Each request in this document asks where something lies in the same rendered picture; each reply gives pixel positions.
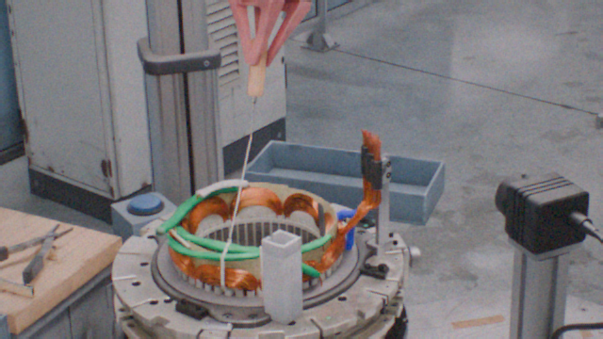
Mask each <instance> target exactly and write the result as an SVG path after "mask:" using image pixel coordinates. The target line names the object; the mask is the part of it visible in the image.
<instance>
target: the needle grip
mask: <svg viewBox="0 0 603 339"><path fill-rule="evenodd" d="M267 50H268V43H267V44H266V47H265V49H264V51H263V54H262V56H261V58H260V60H259V62H258V64H257V65H251V64H249V75H248V87H247V94H248V95H249V96H258V97H262V96H263V94H264V83H265V72H266V61H267Z"/></svg>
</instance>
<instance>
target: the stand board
mask: <svg viewBox="0 0 603 339"><path fill-rule="evenodd" d="M58 223H59V224H60V225H61V226H60V227H59V228H57V230H56V233H58V234H60V233H63V232H65V231H67V230H69V228H71V227H73V231H72V232H70V233H68V234H66V235H64V236H62V237H61V238H60V239H56V240H55V241H54V242H53V244H52V245H56V249H57V257H58V260H56V261H52V260H49V259H45V261H44V263H43V264H44V268H43V270H42V271H41V272H40V273H38V275H37V276H36V277H35V278H34V280H32V282H31V284H27V285H30V286H33V287H34V294H35V297H34V298H33V299H30V298H28V297H24V296H21V295H16V294H13V293H10V292H7V291H3V290H0V312H1V313H4V314H7V315H8V327H9V331H10V332H14V333H20V332H21V331H23V330H24V329H25V328H27V327H28V326H29V325H31V324H32V323H33V322H35V321H36V320H38V319H40V318H41V317H42V315H44V314H45V313H46V312H48V311H49V310H50V309H52V308H53V307H54V306H57V305H58V304H59V303H60V302H61V301H63V300H64V299H65V298H67V296H69V295H70V294H71V293H72V292H73V291H75V290H76V289H78V288H79V287H80V286H82V285H83V284H84V283H86V282H87V281H88V280H90V278H91V277H93V276H95V275H96V274H97V273H99V272H100V271H101V270H103V269H104V268H105V267H106V266H108V265H109V264H112V263H113V262H114V260H115V258H116V255H117V254H118V252H119V250H120V249H121V247H122V238H121V237H119V236H116V235H112V234H104V233H100V232H96V231H92V230H88V228H84V227H80V226H75V225H72V224H68V223H64V222H60V221H55V220H51V219H47V218H39V217H35V216H31V215H28V214H24V212H19V211H15V210H11V209H7V208H3V207H0V246H4V245H5V246H7V247H10V246H13V245H16V244H18V243H21V242H25V241H27V240H30V239H33V238H36V237H39V236H43V235H46V234H47V233H48V232H50V231H51V229H52V228H53V227H54V226H55V225H57V224H58ZM34 257H35V251H34V248H31V249H28V250H26V251H20V252H17V253H14V254H11V255H10V256H9V259H7V260H6V261H4V262H0V277H1V278H6V279H9V280H13V281H16V282H17V283H24V278H23V271H24V269H25V268H26V267H27V266H28V265H29V262H30V261H31V260H32V259H33V258H34Z"/></svg>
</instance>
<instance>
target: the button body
mask: <svg viewBox="0 0 603 339"><path fill-rule="evenodd" d="M150 194H154V196H157V197H158V198H159V199H160V200H161V201H163V202H164V203H165V209H164V210H163V212H160V213H159V214H156V215H153V216H149V217H137V216H133V215H131V214H129V213H127V210H126V205H127V204H128V203H129V202H131V201H132V200H133V199H132V200H127V201H124V202H117V203H114V204H110V208H111V215H112V218H113V229H114V235H116V236H119V237H121V238H122V245H124V242H125V241H126V240H127V239H129V238H130V237H131V236H137V237H141V236H140V233H139V230H140V229H142V228H143V226H146V225H147V224H149V223H151V222H153V221H154V220H156V219H159V220H160V218H161V217H165V216H166V215H168V214H171V213H173V212H175V209H176V208H177V207H176V206H175V205H173V204H172V203H171V202H170V201H169V200H167V199H166V198H165V197H164V196H163V194H160V193H159V192H158V191H156V192H154V193H150Z"/></svg>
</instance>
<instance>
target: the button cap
mask: <svg viewBox="0 0 603 339"><path fill-rule="evenodd" d="M130 204H131V209H133V210H136V212H141V213H144V212H152V210H155V209H156V208H158V207H159V206H160V199H159V198H158V197H157V196H154V194H140V196H137V197H135V198H134V199H133V200H132V201H131V202H130Z"/></svg>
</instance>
